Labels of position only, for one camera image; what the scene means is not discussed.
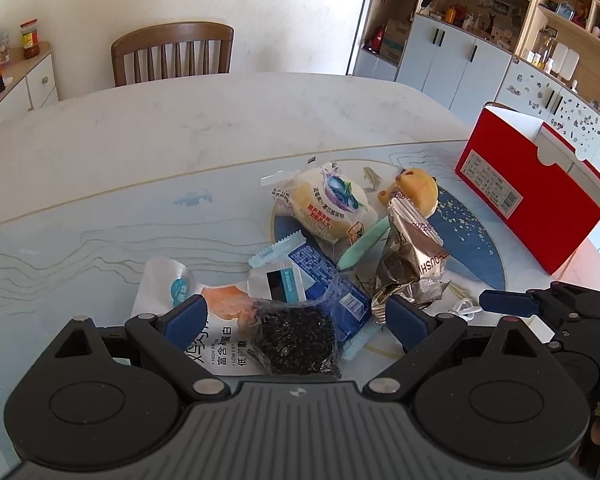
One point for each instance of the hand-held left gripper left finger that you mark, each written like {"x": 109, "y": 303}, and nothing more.
{"x": 185, "y": 317}

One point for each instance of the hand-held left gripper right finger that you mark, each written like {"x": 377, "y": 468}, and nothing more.
{"x": 405, "y": 322}

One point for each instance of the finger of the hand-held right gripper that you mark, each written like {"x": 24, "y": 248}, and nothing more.
{"x": 505, "y": 302}

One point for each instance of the white chicken breast packet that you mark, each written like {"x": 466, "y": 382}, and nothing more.
{"x": 155, "y": 285}

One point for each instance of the silver foil bag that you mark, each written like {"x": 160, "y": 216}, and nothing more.
{"x": 410, "y": 260}

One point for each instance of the blue snack packet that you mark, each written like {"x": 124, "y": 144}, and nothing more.
{"x": 330, "y": 285}

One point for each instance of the mint green plastic stick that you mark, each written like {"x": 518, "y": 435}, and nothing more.
{"x": 360, "y": 250}

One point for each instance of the blue small packet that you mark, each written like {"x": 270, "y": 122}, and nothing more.
{"x": 280, "y": 280}

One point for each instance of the clear bag of black seeds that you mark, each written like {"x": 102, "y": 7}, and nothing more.
{"x": 295, "y": 340}

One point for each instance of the red cardboard box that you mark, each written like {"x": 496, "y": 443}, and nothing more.
{"x": 530, "y": 185}

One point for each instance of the yellow plush toy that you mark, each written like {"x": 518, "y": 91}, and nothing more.
{"x": 415, "y": 187}

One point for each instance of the clear bread packet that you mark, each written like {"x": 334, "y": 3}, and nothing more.
{"x": 320, "y": 205}

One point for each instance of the light blue small wrapper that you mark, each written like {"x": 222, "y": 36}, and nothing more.
{"x": 275, "y": 252}

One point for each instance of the white sideboard cabinet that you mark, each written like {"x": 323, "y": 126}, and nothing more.
{"x": 40, "y": 80}

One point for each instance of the brown cardboard carton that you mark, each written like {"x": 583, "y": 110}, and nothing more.
{"x": 395, "y": 40}

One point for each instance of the wooden chair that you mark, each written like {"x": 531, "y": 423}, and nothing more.
{"x": 170, "y": 35}

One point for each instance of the red bag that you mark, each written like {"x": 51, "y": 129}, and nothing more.
{"x": 379, "y": 37}

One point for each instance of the red lidded sauce jar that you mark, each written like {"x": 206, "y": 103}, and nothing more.
{"x": 29, "y": 40}

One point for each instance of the white wall cabinet unit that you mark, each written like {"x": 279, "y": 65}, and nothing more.
{"x": 455, "y": 60}

